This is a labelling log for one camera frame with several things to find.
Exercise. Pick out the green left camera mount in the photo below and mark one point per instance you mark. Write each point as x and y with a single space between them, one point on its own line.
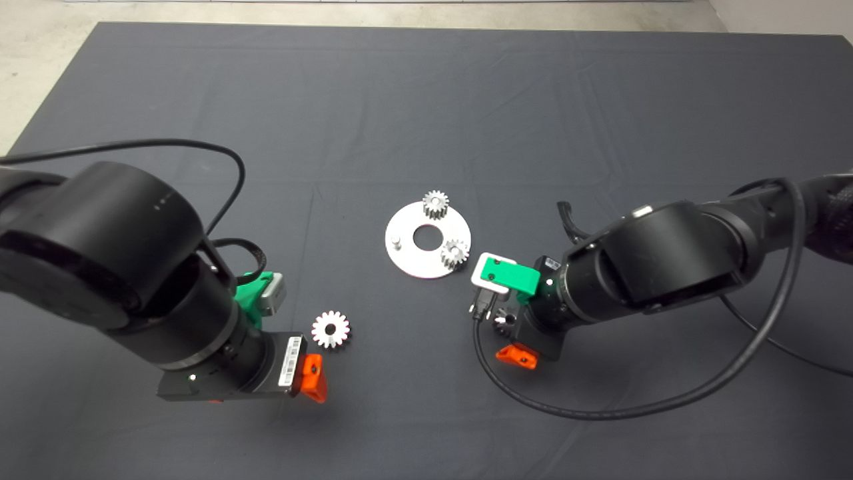
250 300

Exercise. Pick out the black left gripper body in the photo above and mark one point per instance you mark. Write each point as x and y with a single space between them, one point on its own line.
280 366

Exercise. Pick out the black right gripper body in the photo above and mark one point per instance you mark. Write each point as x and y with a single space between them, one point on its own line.
543 340

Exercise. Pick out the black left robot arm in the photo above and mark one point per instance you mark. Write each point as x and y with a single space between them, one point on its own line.
100 240

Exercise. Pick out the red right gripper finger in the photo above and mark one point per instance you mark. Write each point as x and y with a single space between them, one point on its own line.
520 358

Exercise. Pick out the small dark steel gear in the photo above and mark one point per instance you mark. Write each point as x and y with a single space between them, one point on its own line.
501 322

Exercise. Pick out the green right camera mount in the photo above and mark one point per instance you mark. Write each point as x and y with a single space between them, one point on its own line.
513 276

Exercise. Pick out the larger steel gear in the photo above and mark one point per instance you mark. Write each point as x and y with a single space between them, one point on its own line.
340 340

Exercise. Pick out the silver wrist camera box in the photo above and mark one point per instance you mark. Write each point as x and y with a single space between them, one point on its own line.
273 296
477 276

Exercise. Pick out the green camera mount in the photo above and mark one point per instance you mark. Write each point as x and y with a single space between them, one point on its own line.
250 300
513 276

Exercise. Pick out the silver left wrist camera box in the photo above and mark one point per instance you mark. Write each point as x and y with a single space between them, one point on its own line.
273 296

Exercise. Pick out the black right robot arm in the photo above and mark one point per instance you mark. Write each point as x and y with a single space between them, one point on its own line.
666 260

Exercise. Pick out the dark grey table cloth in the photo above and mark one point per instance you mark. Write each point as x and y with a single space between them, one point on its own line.
533 100

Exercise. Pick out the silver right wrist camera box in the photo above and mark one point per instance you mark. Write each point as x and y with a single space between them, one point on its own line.
477 276

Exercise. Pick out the round metal plate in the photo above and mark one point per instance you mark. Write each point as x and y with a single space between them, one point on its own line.
420 266

